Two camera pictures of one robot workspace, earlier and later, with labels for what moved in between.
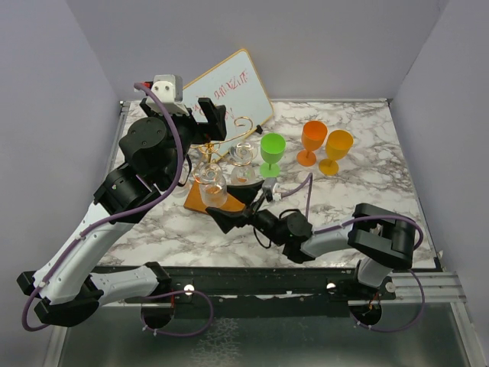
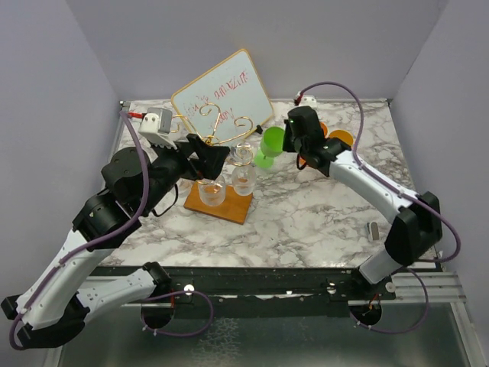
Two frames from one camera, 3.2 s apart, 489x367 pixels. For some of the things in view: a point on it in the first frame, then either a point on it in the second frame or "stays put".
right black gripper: (227, 219) → (287, 145)
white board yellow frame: (234, 84) stays put
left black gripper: (215, 128) → (209, 164)
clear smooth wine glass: (181, 191) stays put
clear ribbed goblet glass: (212, 184) stays put
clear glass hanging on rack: (242, 157) stays put
